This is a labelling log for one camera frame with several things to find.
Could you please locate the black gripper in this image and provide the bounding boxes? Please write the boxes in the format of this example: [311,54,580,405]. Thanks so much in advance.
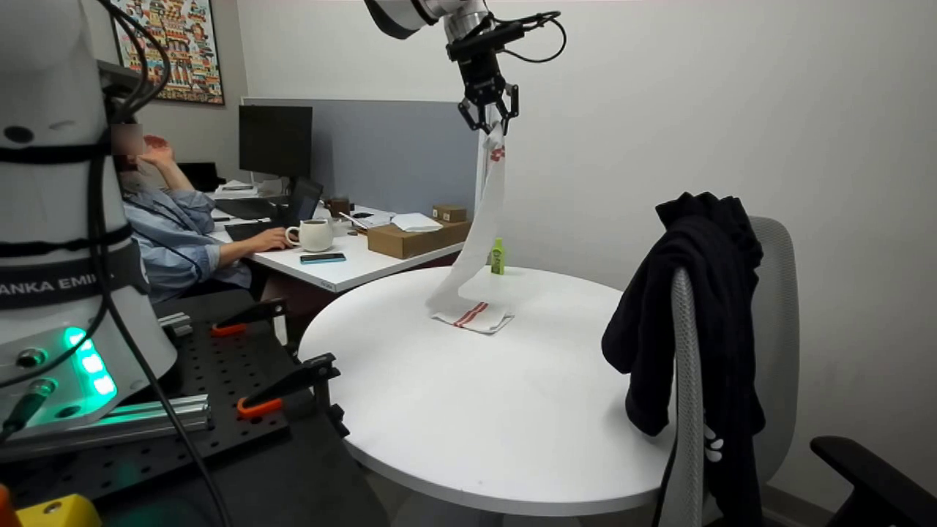
[456,36,522,137]

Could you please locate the white towel red stripes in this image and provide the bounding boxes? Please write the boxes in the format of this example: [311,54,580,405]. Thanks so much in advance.
[425,118,514,339]

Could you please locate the grey desk partition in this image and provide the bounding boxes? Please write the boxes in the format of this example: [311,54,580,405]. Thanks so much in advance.
[239,98,491,225]

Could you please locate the small brown cardboard box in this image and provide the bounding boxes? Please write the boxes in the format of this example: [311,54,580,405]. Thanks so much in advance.
[428,203,470,225]

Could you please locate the white paper sheet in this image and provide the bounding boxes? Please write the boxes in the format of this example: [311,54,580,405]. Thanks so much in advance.
[390,210,447,237]

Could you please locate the large brown cardboard box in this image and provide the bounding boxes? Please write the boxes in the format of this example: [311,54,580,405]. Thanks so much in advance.
[365,221,481,260]

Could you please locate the black computer monitor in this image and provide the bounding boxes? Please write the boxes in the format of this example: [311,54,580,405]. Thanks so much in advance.
[238,102,317,184]

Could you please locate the white ceramic mug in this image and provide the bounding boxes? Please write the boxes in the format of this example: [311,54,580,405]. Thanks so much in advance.
[280,216,336,256]

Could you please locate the white office desk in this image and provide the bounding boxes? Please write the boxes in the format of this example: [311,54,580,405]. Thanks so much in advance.
[208,199,482,298]

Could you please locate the black jacket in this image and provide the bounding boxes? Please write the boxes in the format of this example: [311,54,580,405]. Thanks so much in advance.
[599,190,769,527]

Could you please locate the seated person blue shirt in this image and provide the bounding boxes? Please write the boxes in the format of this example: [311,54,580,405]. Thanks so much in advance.
[112,115,295,303]

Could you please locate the grey office chair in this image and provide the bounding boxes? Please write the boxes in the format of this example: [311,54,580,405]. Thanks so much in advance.
[653,215,803,527]

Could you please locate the black perforated mounting board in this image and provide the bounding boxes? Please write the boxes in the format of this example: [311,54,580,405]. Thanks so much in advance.
[0,288,349,511]

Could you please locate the yellow plastic block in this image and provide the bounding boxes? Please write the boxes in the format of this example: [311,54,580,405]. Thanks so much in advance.
[12,493,106,527]

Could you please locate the orange object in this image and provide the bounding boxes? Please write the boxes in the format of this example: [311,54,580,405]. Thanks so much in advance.
[0,484,24,527]

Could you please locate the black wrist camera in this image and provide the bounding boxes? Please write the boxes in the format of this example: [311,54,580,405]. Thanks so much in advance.
[444,10,566,54]

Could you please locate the black clamp orange handle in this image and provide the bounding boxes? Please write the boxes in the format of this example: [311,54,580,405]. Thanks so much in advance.
[235,351,350,439]
[208,298,292,339]

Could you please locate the colourful framed wall picture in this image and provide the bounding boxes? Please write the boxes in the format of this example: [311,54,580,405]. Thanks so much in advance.
[106,0,229,109]

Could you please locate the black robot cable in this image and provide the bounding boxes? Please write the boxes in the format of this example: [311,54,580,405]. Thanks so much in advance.
[82,0,235,527]

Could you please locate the aluminium rail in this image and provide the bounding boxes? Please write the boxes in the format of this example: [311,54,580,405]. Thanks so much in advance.
[0,392,214,464]

